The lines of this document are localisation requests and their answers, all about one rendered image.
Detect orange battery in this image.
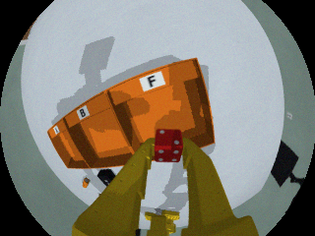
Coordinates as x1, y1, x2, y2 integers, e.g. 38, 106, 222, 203
83, 178, 90, 189

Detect dark red die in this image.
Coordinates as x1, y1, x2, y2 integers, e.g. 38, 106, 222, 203
155, 129, 183, 162

